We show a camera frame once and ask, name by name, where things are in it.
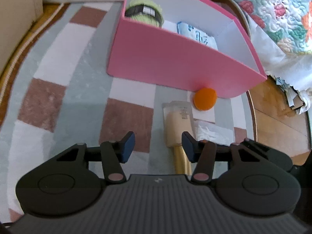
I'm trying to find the clear plastic packet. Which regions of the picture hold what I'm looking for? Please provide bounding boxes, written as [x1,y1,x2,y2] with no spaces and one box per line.
[192,107,235,146]

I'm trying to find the beige foundation bottle gold cap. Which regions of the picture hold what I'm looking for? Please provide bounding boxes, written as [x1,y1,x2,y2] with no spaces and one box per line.
[163,101,194,176]

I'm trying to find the orange ball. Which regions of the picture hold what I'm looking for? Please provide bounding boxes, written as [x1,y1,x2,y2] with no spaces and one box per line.
[193,88,217,111]

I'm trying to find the blue white tissue pack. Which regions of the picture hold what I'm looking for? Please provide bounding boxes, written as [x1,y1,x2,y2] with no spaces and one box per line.
[177,22,218,50]

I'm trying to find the green yarn ball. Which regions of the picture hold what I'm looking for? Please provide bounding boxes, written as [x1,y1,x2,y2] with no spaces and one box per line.
[124,0,164,28]

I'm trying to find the checkered round rug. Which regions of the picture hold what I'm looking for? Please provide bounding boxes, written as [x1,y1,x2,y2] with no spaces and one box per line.
[0,0,258,223]

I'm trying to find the paper scraps under bed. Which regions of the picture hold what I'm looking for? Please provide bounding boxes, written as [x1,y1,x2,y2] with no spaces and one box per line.
[273,77,311,115]

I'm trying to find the pink storage box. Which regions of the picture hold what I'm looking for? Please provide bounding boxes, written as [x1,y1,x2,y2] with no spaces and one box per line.
[107,0,267,98]

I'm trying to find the floral quilted bedspread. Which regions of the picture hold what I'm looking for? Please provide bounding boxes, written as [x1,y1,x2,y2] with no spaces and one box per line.
[234,0,311,55]

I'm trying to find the cream nightstand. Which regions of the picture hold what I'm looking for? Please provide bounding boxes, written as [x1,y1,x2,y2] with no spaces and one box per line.
[0,0,43,71]

